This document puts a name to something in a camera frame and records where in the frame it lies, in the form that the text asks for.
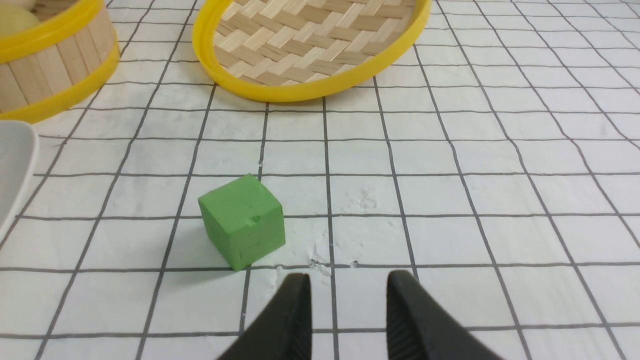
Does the bamboo steamer basket yellow rim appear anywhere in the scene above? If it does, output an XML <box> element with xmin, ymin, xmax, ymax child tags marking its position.
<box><xmin>0</xmin><ymin>0</ymin><xmax>121</xmax><ymax>124</ymax></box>

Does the yellow steamed bun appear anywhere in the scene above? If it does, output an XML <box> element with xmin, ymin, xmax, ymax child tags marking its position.
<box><xmin>0</xmin><ymin>3</ymin><xmax>41</xmax><ymax>38</ymax></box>

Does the white square plate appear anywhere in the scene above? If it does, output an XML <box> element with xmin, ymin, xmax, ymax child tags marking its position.
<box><xmin>0</xmin><ymin>120</ymin><xmax>40</xmax><ymax>240</ymax></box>

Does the green foam cube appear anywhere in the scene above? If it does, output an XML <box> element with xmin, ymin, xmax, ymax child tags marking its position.
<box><xmin>198</xmin><ymin>174</ymin><xmax>286</xmax><ymax>272</ymax></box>

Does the yellow rimmed woven steamer lid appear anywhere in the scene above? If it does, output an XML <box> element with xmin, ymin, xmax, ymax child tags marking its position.
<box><xmin>192</xmin><ymin>0</ymin><xmax>432</xmax><ymax>103</ymax></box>

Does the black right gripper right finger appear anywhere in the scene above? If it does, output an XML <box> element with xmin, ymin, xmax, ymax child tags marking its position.
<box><xmin>386</xmin><ymin>270</ymin><xmax>501</xmax><ymax>360</ymax></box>

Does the white grid tablecloth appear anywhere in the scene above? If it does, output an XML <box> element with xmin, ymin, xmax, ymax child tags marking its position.
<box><xmin>0</xmin><ymin>0</ymin><xmax>640</xmax><ymax>360</ymax></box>

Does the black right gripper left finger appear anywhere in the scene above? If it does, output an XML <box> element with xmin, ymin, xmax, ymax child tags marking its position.
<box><xmin>219</xmin><ymin>273</ymin><xmax>313</xmax><ymax>360</ymax></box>

